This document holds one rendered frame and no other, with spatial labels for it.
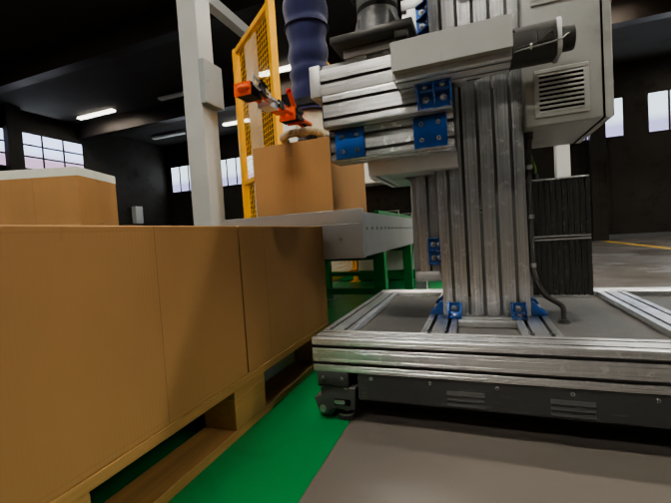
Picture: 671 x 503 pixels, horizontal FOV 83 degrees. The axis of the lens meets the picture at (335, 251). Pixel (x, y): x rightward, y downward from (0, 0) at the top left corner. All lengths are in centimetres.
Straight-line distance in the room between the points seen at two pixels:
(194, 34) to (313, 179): 170
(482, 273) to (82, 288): 102
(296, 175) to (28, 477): 143
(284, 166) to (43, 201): 162
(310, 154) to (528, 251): 103
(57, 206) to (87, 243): 214
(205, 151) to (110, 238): 217
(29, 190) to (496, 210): 263
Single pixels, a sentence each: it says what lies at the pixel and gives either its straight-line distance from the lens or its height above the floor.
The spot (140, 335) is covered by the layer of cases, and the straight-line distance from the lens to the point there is 81.
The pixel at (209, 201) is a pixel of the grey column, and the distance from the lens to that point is 282.
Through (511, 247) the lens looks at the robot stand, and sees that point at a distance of 123.
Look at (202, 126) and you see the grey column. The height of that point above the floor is 132.
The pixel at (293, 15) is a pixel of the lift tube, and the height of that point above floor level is 163.
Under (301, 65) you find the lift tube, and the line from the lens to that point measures 215.
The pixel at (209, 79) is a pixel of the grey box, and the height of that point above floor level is 164.
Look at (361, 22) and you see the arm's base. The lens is 122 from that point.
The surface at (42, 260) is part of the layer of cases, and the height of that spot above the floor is 49.
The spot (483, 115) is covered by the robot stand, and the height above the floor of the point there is 83.
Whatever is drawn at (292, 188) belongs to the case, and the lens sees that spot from 182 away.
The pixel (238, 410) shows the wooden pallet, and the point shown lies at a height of 7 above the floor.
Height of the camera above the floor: 50
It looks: 2 degrees down
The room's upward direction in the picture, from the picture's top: 4 degrees counter-clockwise
